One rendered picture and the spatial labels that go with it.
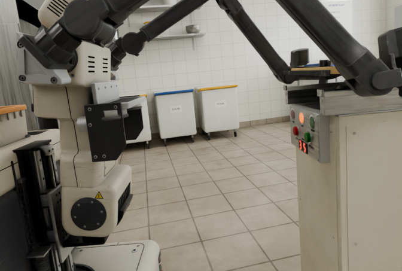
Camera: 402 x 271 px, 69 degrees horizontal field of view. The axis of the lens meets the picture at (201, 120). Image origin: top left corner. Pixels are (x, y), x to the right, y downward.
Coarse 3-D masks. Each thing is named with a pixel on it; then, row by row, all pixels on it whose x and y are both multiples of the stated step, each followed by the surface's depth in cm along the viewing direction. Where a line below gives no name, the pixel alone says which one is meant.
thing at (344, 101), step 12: (324, 96) 74; (336, 96) 75; (348, 96) 75; (360, 96) 75; (372, 96) 75; (384, 96) 75; (396, 96) 75; (324, 108) 75; (336, 108) 75; (348, 108) 75; (360, 108) 75; (372, 108) 75; (384, 108) 76; (396, 108) 76
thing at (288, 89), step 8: (288, 88) 103; (296, 88) 103; (304, 88) 103; (312, 88) 103; (320, 88) 103; (328, 88) 103; (288, 96) 103; (296, 96) 104; (304, 96) 104; (312, 96) 104; (288, 104) 104
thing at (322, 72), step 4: (284, 72) 108; (288, 72) 103; (292, 72) 99; (296, 72) 95; (300, 72) 91; (304, 72) 87; (308, 72) 85; (312, 72) 82; (316, 72) 79; (320, 72) 76; (324, 72) 74; (328, 72) 71
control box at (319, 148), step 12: (300, 108) 93; (312, 108) 90; (324, 120) 80; (300, 132) 94; (312, 132) 84; (324, 132) 80; (312, 144) 85; (324, 144) 81; (312, 156) 86; (324, 156) 81
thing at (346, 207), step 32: (352, 128) 75; (384, 128) 75; (352, 160) 76; (384, 160) 77; (320, 192) 91; (352, 192) 78; (384, 192) 78; (320, 224) 93; (352, 224) 79; (384, 224) 79; (320, 256) 96; (352, 256) 81; (384, 256) 81
